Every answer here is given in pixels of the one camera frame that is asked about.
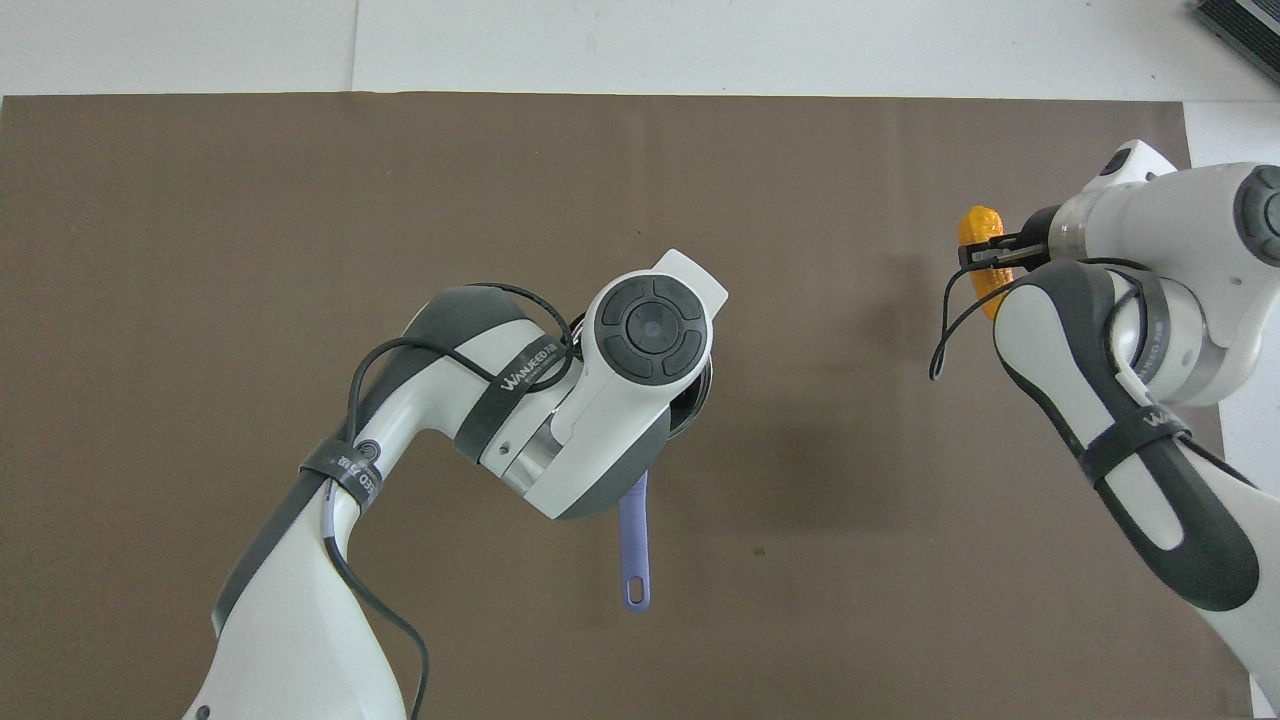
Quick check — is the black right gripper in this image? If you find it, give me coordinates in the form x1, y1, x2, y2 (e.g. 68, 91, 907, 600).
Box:
958, 205, 1063, 272

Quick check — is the yellow corn cob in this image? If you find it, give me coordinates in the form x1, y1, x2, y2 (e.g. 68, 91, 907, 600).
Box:
957, 205, 1007, 321

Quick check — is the brown table mat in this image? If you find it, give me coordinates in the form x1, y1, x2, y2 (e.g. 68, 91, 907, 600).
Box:
0, 92, 1256, 720

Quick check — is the black ribbed device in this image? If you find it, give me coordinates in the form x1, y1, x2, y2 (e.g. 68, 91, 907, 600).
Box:
1195, 0, 1280, 58

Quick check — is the dark blue saucepan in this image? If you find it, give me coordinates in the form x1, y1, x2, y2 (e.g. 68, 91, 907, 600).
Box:
570, 312, 717, 613

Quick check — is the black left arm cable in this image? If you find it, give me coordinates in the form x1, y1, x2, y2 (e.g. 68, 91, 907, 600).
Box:
320, 283, 583, 720

